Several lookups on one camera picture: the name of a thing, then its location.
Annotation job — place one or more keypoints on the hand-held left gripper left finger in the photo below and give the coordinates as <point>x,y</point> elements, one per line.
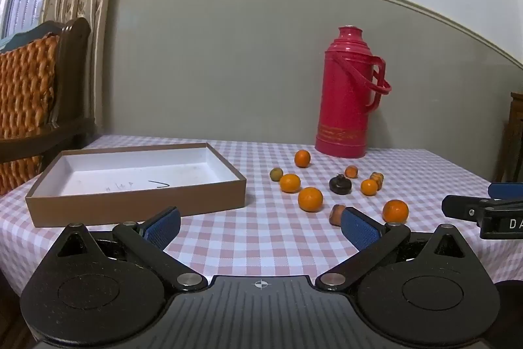
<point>163,228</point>

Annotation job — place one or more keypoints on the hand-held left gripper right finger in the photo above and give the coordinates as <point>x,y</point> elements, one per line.
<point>359,228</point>

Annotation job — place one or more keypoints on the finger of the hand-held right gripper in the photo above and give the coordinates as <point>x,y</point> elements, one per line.
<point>461,206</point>
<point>506,190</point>

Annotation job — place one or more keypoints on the orange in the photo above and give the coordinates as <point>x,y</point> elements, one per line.
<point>310,199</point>
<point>395,211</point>
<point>302,158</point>
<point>369,187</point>
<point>290,183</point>

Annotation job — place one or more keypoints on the brown striped fruit piece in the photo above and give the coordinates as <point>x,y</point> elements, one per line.
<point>380,178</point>

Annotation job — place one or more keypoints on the small ribbed tangerine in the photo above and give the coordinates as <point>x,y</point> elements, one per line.
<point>351,171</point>

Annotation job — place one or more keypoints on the brown cardboard box white inside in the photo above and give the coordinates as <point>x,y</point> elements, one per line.
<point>135,169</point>

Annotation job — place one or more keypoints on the orange-brown fruit piece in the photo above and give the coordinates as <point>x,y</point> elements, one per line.
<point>336,215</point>

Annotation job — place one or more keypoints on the dark purple mangosteen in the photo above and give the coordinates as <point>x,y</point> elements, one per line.
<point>340,184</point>

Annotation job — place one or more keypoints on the brown wooden furniture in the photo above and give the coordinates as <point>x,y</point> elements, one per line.
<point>512,136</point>

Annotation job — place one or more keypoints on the pink checked tablecloth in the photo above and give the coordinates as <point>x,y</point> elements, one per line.
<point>261,242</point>

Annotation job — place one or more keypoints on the small green citrus fruit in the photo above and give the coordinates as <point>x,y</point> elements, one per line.
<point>276,174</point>

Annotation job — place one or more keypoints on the red thermos flask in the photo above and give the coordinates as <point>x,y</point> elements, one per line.
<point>343,95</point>

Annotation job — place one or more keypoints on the orange tufted seat cushion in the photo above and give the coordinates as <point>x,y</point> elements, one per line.
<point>18,175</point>

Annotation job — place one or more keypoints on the dark wooden sofa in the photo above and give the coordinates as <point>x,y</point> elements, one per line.
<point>69,58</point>

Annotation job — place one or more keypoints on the orange tufted back cushion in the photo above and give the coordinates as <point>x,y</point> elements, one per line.
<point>24,87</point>

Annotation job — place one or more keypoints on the beige patterned curtain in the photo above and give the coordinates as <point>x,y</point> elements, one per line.
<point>90,5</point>

